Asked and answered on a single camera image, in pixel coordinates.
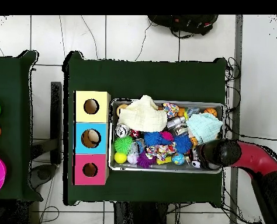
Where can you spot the multicolour spiky caterpillar toy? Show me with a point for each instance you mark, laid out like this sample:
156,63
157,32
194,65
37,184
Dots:
166,136

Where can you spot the colourful knotted cloth toy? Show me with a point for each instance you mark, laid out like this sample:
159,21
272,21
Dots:
160,150

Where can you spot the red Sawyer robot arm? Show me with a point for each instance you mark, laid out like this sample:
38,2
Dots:
255,158

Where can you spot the shallow mesh bin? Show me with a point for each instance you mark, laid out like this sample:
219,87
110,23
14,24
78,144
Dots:
152,169

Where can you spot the wooden box with three holes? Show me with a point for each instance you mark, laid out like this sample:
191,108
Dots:
101,158

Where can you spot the cream yellow cloth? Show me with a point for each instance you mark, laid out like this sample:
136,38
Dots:
140,114

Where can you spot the crushed silver can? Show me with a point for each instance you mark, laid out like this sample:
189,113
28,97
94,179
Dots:
121,130

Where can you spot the green spiky ball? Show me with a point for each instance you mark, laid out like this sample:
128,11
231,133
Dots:
123,144

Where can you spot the yellow ball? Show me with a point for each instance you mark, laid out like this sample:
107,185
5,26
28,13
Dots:
120,158

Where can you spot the blue globe print ball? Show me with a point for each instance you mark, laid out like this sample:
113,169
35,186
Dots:
178,158

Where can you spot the mint green cloth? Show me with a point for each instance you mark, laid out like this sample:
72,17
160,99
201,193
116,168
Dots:
204,127

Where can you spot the dark green tablecloth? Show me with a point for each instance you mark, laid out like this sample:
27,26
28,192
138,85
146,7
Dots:
87,74
12,93

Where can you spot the small orange basketball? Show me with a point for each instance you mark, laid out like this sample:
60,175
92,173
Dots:
211,111

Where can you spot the black stand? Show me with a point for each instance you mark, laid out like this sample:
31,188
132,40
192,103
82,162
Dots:
56,116

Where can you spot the black backpack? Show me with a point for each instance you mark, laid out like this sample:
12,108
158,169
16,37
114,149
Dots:
187,23

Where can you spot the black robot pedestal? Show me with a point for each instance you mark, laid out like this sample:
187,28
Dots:
138,214

